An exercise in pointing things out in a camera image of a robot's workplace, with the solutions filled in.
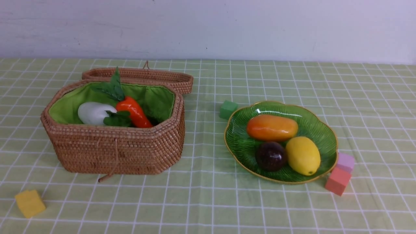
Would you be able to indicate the orange toy mango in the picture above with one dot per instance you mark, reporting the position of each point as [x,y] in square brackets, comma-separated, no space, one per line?
[271,128]

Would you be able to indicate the dark purple passion fruit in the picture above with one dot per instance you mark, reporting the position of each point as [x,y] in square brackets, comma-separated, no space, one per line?
[271,156]

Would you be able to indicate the orange toy carrot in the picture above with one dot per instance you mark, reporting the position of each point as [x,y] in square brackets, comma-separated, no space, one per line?
[128,110]

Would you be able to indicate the yellow toy lemon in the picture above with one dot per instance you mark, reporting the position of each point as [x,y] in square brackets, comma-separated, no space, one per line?
[303,155]

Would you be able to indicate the white toy radish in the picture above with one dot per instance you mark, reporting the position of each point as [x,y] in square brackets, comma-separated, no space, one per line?
[94,113]

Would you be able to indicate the green foam cube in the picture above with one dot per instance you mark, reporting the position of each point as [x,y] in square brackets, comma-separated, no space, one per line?
[227,108]

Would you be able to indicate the woven wicker basket lid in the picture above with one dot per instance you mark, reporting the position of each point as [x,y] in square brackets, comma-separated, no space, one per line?
[180,82]

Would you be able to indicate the green glass leaf plate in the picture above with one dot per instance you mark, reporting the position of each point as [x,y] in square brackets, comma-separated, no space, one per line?
[243,147]

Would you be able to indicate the woven wicker basket green lining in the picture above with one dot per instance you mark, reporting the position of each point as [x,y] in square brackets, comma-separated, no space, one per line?
[110,150]

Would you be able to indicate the pink foam cube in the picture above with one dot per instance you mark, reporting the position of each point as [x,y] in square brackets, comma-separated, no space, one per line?
[346,162]

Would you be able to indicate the salmon foam cube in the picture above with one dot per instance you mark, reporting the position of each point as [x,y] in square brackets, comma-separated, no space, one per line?
[338,181]

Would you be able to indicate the yellow foam cube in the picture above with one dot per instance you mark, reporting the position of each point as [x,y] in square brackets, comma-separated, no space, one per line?
[30,203]

